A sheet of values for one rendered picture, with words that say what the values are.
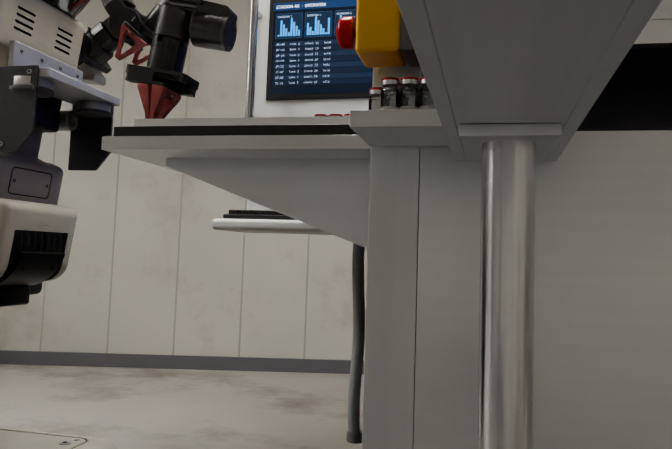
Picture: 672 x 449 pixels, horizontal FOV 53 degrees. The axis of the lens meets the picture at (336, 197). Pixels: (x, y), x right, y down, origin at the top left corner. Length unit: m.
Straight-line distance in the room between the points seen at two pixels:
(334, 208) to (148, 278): 3.41
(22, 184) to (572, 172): 1.04
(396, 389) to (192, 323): 3.48
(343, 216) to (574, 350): 0.36
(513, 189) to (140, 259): 3.83
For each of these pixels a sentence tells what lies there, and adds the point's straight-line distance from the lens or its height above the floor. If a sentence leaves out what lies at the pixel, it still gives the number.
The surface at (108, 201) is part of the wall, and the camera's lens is 4.43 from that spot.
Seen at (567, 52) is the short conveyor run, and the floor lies 0.84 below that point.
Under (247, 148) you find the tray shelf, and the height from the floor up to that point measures 0.86.
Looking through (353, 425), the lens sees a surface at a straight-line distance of 2.06.
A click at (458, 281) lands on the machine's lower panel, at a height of 0.69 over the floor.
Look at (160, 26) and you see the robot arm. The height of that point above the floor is 1.07.
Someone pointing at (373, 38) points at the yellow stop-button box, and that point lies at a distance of 0.82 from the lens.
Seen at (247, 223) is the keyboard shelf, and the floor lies 0.79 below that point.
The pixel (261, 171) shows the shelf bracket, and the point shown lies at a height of 0.84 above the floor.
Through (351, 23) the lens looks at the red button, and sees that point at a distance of 0.85.
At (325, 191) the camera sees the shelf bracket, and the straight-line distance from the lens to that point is 0.99.
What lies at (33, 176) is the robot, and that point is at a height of 0.86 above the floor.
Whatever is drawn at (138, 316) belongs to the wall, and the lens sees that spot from 4.38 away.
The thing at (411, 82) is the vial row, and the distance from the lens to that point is 0.79.
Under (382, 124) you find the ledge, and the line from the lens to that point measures 0.75.
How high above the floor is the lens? 0.72
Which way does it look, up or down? 5 degrees up
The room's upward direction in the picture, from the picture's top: 2 degrees clockwise
